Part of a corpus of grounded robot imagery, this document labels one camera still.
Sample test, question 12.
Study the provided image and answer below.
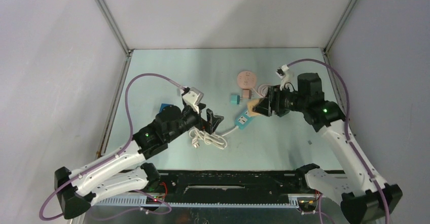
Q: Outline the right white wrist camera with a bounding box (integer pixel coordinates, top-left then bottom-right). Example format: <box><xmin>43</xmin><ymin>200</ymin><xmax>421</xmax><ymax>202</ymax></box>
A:
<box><xmin>276</xmin><ymin>64</ymin><xmax>291</xmax><ymax>88</ymax></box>

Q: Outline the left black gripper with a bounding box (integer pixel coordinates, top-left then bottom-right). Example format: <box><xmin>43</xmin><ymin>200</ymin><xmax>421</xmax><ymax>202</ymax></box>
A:
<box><xmin>166</xmin><ymin>103</ymin><xmax>223</xmax><ymax>142</ymax></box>

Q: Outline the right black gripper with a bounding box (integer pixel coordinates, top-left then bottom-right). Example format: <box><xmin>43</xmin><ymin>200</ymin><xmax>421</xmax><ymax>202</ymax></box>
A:
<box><xmin>253</xmin><ymin>84</ymin><xmax>308</xmax><ymax>117</ymax></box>

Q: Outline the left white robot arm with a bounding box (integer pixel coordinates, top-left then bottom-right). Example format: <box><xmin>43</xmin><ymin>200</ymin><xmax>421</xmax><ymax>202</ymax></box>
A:
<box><xmin>54</xmin><ymin>105</ymin><xmax>224</xmax><ymax>219</ymax></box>

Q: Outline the grey cable duct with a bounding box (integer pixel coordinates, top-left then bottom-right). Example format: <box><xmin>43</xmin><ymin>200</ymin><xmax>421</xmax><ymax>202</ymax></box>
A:
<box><xmin>96</xmin><ymin>194</ymin><xmax>315</xmax><ymax>209</ymax></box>

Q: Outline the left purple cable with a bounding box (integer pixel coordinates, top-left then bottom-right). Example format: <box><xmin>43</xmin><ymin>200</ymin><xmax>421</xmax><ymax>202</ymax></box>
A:
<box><xmin>39</xmin><ymin>73</ymin><xmax>186</xmax><ymax>221</ymax></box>

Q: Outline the blue cube socket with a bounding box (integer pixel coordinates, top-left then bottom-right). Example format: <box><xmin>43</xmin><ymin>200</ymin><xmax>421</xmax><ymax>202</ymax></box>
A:
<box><xmin>159</xmin><ymin>103</ymin><xmax>172</xmax><ymax>113</ymax></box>

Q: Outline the beige cube adapter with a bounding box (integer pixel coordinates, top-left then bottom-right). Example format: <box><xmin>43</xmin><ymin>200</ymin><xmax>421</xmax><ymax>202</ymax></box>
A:
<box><xmin>247</xmin><ymin>98</ymin><xmax>262</xmax><ymax>117</ymax></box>

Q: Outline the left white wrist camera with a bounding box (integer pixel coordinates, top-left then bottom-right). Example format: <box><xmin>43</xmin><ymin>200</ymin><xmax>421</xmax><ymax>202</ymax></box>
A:
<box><xmin>182</xmin><ymin>87</ymin><xmax>204</xmax><ymax>114</ymax></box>

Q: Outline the white power strip cable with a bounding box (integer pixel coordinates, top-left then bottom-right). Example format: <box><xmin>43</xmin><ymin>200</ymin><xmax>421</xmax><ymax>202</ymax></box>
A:
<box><xmin>189</xmin><ymin>126</ymin><xmax>237</xmax><ymax>151</ymax></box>

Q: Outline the teal power strip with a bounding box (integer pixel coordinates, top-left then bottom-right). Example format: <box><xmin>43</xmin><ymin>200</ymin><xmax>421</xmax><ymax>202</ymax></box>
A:
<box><xmin>235</xmin><ymin>109</ymin><xmax>254</xmax><ymax>130</ymax></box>

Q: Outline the pink coiled cable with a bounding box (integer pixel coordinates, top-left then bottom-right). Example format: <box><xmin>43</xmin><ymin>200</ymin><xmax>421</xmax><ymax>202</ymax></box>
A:
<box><xmin>253</xmin><ymin>84</ymin><xmax>271</xmax><ymax>98</ymax></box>

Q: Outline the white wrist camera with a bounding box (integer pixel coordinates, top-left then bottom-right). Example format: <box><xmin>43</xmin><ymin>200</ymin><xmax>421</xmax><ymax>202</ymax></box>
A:
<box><xmin>276</xmin><ymin>64</ymin><xmax>291</xmax><ymax>88</ymax></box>
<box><xmin>182</xmin><ymin>87</ymin><xmax>204</xmax><ymax>114</ymax></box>

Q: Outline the pink round power strip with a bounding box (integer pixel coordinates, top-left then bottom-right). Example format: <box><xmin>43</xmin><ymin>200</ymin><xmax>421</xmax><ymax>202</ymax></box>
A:
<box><xmin>237</xmin><ymin>70</ymin><xmax>257</xmax><ymax>90</ymax></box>

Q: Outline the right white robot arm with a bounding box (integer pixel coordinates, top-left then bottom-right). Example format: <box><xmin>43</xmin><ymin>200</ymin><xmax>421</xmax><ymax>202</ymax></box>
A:
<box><xmin>252</xmin><ymin>73</ymin><xmax>403</xmax><ymax>223</ymax></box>

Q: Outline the pink brown plug adapter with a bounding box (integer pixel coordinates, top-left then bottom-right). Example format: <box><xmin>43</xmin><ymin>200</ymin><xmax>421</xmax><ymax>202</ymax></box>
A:
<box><xmin>242</xmin><ymin>89</ymin><xmax>253</xmax><ymax>99</ymax></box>

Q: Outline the teal plug adapter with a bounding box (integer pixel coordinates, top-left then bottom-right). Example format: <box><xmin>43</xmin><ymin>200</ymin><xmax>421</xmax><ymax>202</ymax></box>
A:
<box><xmin>230</xmin><ymin>94</ymin><xmax>241</xmax><ymax>105</ymax></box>

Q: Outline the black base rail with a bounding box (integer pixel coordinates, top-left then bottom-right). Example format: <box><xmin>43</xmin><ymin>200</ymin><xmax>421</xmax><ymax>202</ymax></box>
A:
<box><xmin>146</xmin><ymin>170</ymin><xmax>316</xmax><ymax>203</ymax></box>

